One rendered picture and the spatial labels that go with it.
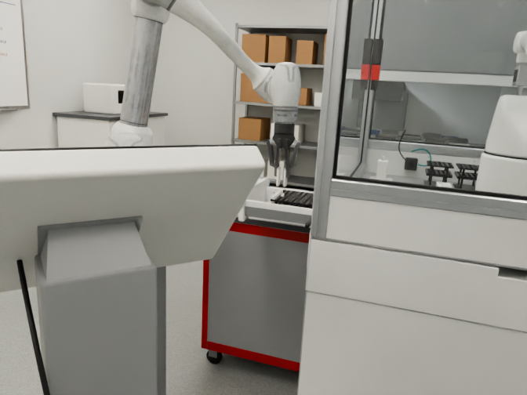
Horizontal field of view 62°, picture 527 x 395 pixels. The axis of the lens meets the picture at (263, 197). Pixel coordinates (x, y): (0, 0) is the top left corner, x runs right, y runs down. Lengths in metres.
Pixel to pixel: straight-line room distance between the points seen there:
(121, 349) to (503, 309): 0.81
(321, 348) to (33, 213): 0.80
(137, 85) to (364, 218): 0.99
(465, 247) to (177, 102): 5.75
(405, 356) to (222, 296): 1.05
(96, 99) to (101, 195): 4.62
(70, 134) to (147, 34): 3.57
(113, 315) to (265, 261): 1.24
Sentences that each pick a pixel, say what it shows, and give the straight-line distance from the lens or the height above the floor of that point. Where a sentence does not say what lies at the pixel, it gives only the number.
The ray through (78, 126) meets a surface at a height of 0.77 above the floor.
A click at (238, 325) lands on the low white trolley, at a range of 2.06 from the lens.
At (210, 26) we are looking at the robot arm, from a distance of 1.57.
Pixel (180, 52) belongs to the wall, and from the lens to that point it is 6.53.
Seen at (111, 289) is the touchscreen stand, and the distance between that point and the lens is 0.69.
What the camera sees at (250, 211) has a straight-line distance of 1.58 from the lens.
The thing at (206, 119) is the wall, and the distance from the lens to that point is 6.35.
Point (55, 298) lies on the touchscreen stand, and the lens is 0.68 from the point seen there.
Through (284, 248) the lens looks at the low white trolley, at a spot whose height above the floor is 0.64.
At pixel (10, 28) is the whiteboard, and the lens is 4.92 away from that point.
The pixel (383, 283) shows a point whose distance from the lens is 1.10.
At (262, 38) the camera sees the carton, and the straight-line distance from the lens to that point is 5.59.
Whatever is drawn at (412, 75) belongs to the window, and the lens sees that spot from 1.03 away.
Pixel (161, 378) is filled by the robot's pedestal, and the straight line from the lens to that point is 1.89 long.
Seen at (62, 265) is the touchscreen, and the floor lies 1.03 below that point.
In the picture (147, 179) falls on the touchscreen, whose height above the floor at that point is 1.15.
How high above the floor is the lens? 1.29
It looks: 14 degrees down
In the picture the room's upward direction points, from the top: 3 degrees clockwise
